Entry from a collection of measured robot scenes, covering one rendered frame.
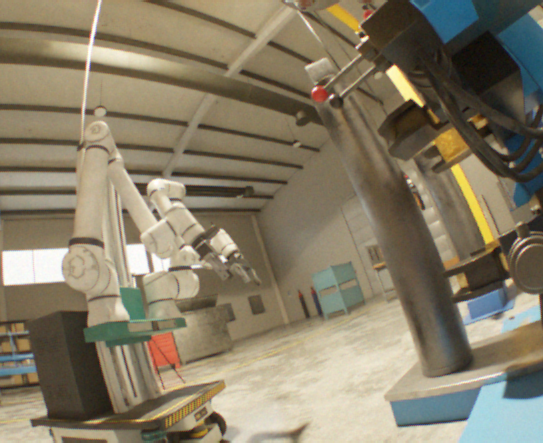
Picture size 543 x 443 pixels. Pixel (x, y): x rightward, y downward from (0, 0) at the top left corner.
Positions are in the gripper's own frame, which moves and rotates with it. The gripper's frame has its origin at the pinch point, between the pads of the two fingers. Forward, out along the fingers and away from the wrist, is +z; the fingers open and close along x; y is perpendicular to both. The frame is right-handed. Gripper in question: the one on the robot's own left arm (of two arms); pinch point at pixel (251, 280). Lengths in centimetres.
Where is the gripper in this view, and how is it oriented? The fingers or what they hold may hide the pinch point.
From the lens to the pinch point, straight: 146.6
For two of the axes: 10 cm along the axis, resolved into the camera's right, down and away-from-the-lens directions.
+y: 7.0, -7.1, -0.8
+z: 5.9, 6.5, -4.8
